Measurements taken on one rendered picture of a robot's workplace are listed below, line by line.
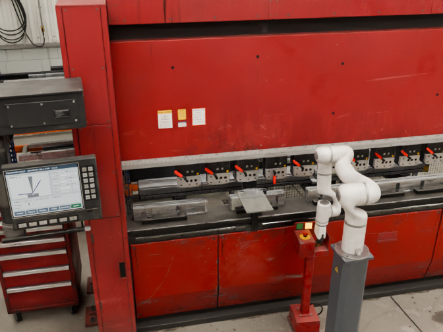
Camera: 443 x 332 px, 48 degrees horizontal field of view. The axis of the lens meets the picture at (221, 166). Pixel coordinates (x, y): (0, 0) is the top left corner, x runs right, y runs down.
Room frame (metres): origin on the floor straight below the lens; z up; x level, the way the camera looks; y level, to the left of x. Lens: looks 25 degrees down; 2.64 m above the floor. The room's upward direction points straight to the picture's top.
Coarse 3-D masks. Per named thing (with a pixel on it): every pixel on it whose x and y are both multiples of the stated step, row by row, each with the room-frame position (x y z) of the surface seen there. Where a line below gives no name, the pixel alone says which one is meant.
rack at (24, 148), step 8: (0, 72) 4.58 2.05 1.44; (16, 152) 4.56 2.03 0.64; (24, 152) 4.43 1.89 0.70; (16, 160) 4.57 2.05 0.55; (128, 176) 4.41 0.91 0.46; (128, 184) 4.41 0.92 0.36; (136, 184) 4.43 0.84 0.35; (128, 192) 4.40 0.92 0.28; (232, 192) 4.69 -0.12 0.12; (128, 200) 4.41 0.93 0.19; (224, 200) 4.73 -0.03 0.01; (128, 208) 4.41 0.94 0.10
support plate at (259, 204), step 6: (258, 192) 3.06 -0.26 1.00; (240, 198) 2.97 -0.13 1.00; (246, 198) 2.97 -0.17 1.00; (252, 198) 2.97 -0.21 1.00; (258, 198) 2.97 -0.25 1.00; (264, 198) 2.97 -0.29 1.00; (246, 204) 2.89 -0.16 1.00; (252, 204) 2.89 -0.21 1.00; (258, 204) 2.89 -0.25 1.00; (264, 204) 2.89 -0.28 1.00; (270, 204) 2.89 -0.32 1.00; (246, 210) 2.81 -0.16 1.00; (252, 210) 2.81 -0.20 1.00; (258, 210) 2.81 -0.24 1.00; (264, 210) 2.81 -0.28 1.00; (270, 210) 2.82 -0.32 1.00
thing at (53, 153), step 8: (32, 144) 4.55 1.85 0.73; (40, 144) 4.56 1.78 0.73; (48, 144) 4.58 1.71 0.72; (56, 144) 4.60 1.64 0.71; (64, 144) 4.53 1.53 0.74; (72, 144) 4.52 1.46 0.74; (32, 152) 4.38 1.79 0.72; (40, 152) 4.39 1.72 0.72; (48, 152) 4.24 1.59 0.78; (56, 152) 4.26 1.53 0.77; (64, 152) 4.28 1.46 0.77; (72, 152) 4.30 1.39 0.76; (24, 160) 4.22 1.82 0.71
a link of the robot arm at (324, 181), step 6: (318, 174) 2.85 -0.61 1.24; (330, 174) 2.84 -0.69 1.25; (318, 180) 2.84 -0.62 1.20; (324, 180) 2.82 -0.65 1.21; (330, 180) 2.84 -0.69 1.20; (318, 186) 2.83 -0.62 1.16; (324, 186) 2.81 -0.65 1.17; (330, 186) 2.83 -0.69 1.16; (318, 192) 2.83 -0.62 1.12; (324, 192) 2.81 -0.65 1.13; (330, 192) 2.81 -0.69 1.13; (336, 198) 2.81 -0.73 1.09; (336, 204) 2.82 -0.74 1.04; (336, 210) 2.81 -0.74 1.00
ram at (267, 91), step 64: (128, 64) 2.89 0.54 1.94; (192, 64) 2.96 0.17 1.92; (256, 64) 3.05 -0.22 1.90; (320, 64) 3.13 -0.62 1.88; (384, 64) 3.22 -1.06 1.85; (128, 128) 2.88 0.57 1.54; (192, 128) 2.96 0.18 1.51; (256, 128) 3.05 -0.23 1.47; (320, 128) 3.14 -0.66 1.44; (384, 128) 3.24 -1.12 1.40
